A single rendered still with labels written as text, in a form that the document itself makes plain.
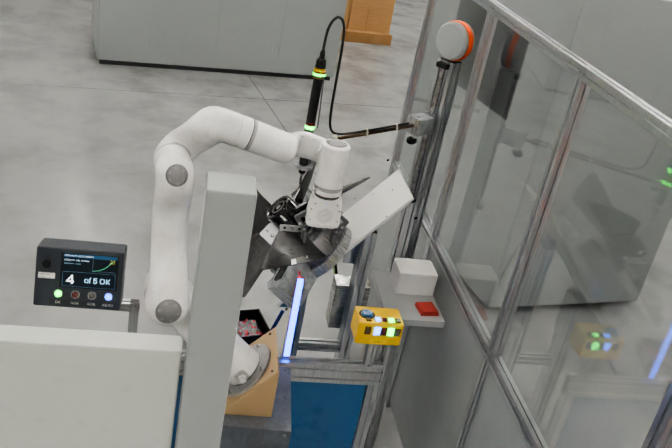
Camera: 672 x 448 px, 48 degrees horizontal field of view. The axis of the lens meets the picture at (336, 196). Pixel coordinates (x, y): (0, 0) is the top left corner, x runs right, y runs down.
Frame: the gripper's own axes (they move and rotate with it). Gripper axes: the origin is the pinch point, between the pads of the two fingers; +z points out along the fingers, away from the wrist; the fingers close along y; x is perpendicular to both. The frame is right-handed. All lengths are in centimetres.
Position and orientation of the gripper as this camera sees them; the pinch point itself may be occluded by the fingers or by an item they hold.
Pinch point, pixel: (318, 238)
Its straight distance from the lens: 231.2
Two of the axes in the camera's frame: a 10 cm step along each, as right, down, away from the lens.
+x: -1.3, -4.5, 8.8
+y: 9.7, 1.0, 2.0
